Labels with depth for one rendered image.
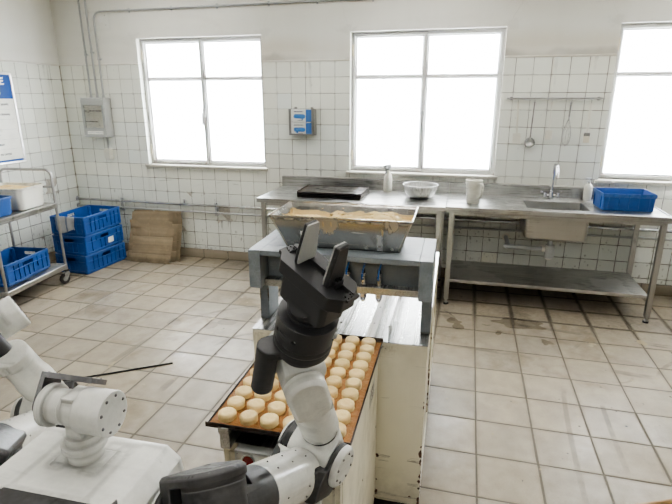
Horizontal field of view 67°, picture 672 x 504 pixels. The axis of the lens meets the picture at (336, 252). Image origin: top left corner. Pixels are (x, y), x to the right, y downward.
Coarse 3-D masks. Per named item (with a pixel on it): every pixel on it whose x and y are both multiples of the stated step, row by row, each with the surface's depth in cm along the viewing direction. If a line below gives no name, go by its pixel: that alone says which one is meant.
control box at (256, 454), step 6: (240, 444) 139; (246, 444) 139; (234, 450) 136; (240, 450) 136; (246, 450) 136; (252, 450) 136; (258, 450) 136; (264, 450) 136; (270, 450) 136; (240, 456) 136; (246, 456) 136; (252, 456) 135; (258, 456) 135; (264, 456) 134
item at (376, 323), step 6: (384, 300) 222; (378, 306) 215; (384, 306) 216; (378, 312) 209; (384, 312) 218; (378, 318) 203; (372, 324) 198; (378, 324) 200; (372, 330) 193; (378, 330) 202; (366, 336) 188; (372, 336) 188
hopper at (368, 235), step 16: (288, 208) 216; (304, 208) 219; (320, 208) 218; (336, 208) 217; (352, 208) 215; (368, 208) 214; (384, 208) 212; (400, 208) 211; (416, 208) 209; (288, 224) 196; (320, 224) 193; (336, 224) 191; (352, 224) 190; (368, 224) 188; (384, 224) 186; (400, 224) 185; (288, 240) 202; (320, 240) 198; (336, 240) 197; (352, 240) 195; (368, 240) 193; (384, 240) 192; (400, 240) 190
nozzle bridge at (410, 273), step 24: (264, 240) 211; (408, 240) 211; (432, 240) 211; (264, 264) 204; (360, 264) 199; (384, 264) 197; (408, 264) 186; (432, 264) 184; (264, 288) 214; (360, 288) 196; (384, 288) 194; (408, 288) 194; (432, 288) 194; (264, 312) 217
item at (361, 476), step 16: (368, 400) 178; (368, 416) 181; (368, 432) 184; (224, 448) 141; (368, 448) 186; (352, 464) 152; (368, 464) 190; (352, 480) 154; (368, 480) 193; (336, 496) 137; (352, 496) 156; (368, 496) 196
